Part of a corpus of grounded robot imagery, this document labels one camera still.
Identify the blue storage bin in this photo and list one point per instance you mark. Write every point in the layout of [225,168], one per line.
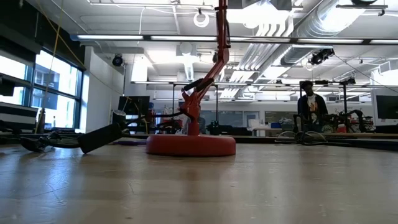
[275,125]

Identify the red desk lamp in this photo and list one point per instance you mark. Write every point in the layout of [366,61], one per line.
[191,145]

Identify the black monitor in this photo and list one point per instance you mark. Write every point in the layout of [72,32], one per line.
[387,107]
[133,105]

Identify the black background robot arm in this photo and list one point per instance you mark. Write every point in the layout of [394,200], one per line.
[357,116]
[214,127]

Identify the long ceiling light bar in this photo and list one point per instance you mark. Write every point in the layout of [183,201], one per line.
[109,37]

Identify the ribbed silver ventilation duct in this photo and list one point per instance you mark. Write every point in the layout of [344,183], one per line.
[295,54]

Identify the black eyeglasses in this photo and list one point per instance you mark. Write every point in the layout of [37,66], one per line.
[300,138]

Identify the person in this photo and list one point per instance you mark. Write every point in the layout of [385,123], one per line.
[311,105]

